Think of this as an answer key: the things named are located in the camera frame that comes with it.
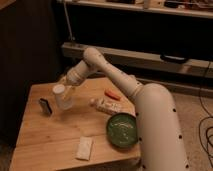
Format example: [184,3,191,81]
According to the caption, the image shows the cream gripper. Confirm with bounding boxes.
[59,76,76,100]

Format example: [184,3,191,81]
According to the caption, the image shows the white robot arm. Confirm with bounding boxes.
[66,47,190,171]

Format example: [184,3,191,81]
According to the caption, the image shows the black eraser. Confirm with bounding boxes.
[39,98,52,115]

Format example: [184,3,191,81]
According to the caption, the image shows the orange carrot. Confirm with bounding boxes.
[104,89,121,101]

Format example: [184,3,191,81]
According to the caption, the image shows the metal pole stand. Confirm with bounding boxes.
[62,0,75,43]

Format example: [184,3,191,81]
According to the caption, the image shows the white tube with label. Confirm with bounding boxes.
[88,97,132,116]

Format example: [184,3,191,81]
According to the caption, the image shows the green bowl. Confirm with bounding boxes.
[106,113,138,148]

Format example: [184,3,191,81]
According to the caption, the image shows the low wooden shelf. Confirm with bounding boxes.
[61,41,213,80]

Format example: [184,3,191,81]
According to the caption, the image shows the upper wooden shelf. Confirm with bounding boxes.
[56,0,213,19]

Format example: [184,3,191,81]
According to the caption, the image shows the black handle object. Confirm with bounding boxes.
[160,55,189,64]

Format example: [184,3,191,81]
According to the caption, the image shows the black cables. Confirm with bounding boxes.
[197,60,213,160]

